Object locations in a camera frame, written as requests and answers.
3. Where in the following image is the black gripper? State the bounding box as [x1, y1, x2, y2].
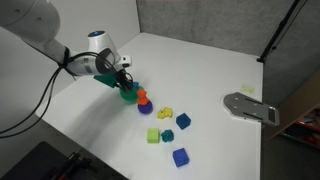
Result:
[114, 67, 135, 93]

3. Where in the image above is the translucent green plastic bowl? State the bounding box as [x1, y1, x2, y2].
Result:
[118, 84, 141, 105]

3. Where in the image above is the yellow small block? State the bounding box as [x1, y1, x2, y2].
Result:
[156, 106, 175, 120]

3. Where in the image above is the lime green cube block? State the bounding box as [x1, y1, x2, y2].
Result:
[146, 127, 161, 145]

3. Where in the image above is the blue hexagon block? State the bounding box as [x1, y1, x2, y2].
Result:
[175, 112, 193, 131]

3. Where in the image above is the bright blue cube block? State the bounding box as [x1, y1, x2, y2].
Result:
[171, 147, 191, 169]

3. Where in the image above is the orange plastic toy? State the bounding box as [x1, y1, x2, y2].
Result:
[136, 88, 150, 106]

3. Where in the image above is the purple ball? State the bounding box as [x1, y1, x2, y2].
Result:
[137, 99, 154, 115]

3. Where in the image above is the teal plastic toy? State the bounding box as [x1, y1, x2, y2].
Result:
[160, 128, 176, 144]

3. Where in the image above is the black tripod equipment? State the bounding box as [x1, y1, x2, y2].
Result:
[0, 140, 129, 180]

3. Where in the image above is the pale yellow sticky note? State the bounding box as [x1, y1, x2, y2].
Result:
[240, 83, 255, 95]

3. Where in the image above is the grey metal mounting plate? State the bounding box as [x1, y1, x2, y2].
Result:
[222, 91, 281, 128]

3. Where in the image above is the black vertical pole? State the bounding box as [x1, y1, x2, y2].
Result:
[256, 0, 303, 65]

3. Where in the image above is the wooden toy shelf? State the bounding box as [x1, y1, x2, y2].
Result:
[269, 68, 320, 151]

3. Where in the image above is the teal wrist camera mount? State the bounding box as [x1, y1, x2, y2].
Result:
[92, 72, 120, 90]

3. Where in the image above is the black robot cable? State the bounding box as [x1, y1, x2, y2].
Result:
[0, 49, 73, 139]
[0, 53, 71, 134]

